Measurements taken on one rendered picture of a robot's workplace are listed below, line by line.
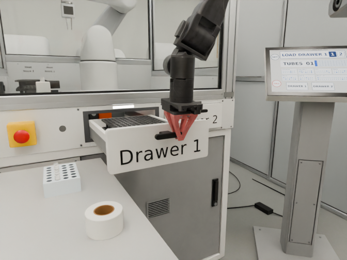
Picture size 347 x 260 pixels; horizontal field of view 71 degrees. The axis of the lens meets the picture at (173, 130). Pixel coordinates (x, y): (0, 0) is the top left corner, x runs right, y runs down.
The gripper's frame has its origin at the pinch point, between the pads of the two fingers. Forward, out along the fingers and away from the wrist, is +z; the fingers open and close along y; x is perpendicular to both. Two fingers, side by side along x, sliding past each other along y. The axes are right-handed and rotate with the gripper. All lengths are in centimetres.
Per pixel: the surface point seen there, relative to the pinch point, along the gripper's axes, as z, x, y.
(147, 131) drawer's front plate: -1.3, 7.4, 2.9
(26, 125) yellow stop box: 1.9, 35.3, 31.5
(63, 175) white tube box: 11.2, 27.2, 12.3
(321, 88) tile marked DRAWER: -8, -83, 17
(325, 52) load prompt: -24, -96, 26
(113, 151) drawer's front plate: 2.5, 16.3, 2.4
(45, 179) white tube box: 10.9, 31.3, 11.5
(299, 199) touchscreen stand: 53, -88, 18
